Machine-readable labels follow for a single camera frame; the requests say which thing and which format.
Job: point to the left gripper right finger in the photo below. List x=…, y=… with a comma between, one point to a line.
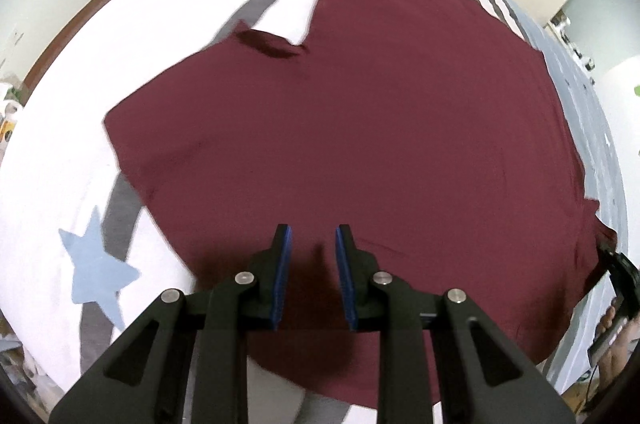
x=482, y=376

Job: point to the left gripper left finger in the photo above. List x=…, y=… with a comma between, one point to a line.
x=185, y=351

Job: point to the maroon t-shirt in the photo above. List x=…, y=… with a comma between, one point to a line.
x=427, y=126

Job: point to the white headboard with apples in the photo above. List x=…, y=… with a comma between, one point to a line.
x=618, y=92

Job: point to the white nightstand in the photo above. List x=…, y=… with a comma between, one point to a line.
x=558, y=26

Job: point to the white detergent bottle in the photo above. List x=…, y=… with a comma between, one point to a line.
x=11, y=110

